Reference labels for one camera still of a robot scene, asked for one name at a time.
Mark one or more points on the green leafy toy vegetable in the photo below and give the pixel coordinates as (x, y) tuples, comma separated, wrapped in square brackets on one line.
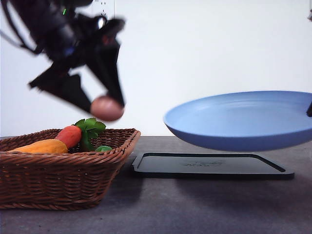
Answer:
[(90, 129)]

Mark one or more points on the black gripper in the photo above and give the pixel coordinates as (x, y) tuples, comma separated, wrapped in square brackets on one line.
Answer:
[(83, 41)]

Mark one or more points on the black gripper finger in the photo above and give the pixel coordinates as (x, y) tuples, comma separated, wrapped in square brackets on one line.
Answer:
[(309, 110)]

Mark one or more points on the brown egg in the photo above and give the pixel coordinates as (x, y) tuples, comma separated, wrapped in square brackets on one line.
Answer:
[(107, 108)]

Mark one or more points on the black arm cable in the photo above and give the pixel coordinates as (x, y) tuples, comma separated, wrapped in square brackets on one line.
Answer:
[(16, 27)]

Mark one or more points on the black tray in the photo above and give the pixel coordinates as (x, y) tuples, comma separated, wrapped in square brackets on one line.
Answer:
[(208, 166)]

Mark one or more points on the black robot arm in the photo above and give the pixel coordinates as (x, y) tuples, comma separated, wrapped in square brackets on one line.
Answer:
[(44, 17)]

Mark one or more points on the white wall socket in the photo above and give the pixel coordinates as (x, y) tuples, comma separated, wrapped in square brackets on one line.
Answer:
[(104, 8)]

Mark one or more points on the blue plate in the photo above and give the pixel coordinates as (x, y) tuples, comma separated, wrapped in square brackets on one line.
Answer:
[(241, 121)]

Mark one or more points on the brown wicker basket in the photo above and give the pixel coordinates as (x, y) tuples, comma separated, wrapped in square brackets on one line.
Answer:
[(73, 180)]

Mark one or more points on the yellow orange toy vegetable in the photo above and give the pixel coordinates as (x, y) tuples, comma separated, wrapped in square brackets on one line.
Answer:
[(42, 146)]

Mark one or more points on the small green toy fruit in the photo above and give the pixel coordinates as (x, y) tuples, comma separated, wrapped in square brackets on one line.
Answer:
[(102, 149)]

